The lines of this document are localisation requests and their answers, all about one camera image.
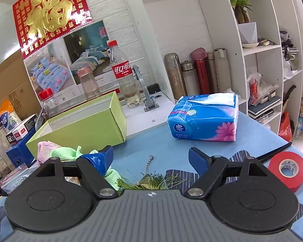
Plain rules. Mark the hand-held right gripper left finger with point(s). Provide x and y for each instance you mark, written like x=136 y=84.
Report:
x=104 y=160

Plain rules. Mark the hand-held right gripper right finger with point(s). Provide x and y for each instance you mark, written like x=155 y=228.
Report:
x=198 y=160

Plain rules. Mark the green cardboard box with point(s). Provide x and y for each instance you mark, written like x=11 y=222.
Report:
x=91 y=128

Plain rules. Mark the green cloth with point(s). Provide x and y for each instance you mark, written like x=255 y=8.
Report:
x=65 y=152

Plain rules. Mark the clear zip bag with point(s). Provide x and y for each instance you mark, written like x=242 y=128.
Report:
x=12 y=180

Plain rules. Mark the navy striped cloth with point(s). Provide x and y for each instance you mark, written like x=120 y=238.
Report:
x=178 y=176

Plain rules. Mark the blue tissue pack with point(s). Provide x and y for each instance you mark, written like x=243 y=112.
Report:
x=204 y=121

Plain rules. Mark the blue cardboard box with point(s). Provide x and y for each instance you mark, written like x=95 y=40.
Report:
x=17 y=153

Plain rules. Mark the blue table mat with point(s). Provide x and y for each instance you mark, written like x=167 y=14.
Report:
x=156 y=146

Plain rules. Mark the white platform board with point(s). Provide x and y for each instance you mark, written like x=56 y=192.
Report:
x=146 y=121

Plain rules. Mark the black white small box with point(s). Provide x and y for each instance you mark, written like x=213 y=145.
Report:
x=20 y=131

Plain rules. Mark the blue white wipes bag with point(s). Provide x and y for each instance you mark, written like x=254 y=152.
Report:
x=7 y=118

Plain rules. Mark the clear pink-capped glass bottle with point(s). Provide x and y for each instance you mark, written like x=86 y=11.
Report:
x=89 y=85

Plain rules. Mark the clear red-lid jar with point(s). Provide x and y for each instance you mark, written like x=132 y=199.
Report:
x=50 y=104

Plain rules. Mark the black stick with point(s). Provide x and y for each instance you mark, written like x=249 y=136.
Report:
x=277 y=152

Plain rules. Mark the steel black-lid thermos flask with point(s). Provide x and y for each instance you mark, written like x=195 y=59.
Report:
x=190 y=79

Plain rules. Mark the stack of dark books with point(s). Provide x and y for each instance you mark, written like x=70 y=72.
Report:
x=263 y=108

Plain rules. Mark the clear red-label plastic bottle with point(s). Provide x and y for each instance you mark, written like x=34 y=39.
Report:
x=123 y=75

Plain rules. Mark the silver thermos flask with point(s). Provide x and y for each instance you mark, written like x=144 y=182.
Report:
x=174 y=75

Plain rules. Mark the slim beige thermos flask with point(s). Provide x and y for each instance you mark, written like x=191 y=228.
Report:
x=212 y=73

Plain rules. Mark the red tape roll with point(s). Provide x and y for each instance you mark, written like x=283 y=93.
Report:
x=287 y=171

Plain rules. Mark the red plastic bag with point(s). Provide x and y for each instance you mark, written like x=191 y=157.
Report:
x=285 y=128

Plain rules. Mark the grey white thermos flask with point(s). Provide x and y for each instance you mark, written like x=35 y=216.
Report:
x=223 y=70

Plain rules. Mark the clear bag with red contents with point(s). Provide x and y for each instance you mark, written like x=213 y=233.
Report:
x=257 y=88

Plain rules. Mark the brown cardboard box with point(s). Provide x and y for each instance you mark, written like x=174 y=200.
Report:
x=12 y=83

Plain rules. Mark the teal bedding picture package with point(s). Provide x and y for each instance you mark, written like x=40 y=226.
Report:
x=91 y=48

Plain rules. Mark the white shelf unit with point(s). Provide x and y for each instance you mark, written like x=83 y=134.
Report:
x=267 y=55

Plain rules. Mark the white saucer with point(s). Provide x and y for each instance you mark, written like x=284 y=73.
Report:
x=250 y=45

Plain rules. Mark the potted green plant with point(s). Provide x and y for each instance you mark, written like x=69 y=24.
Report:
x=245 y=25

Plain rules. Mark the grey metal bracket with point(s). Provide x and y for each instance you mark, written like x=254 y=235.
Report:
x=144 y=88

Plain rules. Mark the red gold wall hanging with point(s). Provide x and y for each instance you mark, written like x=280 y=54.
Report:
x=50 y=12

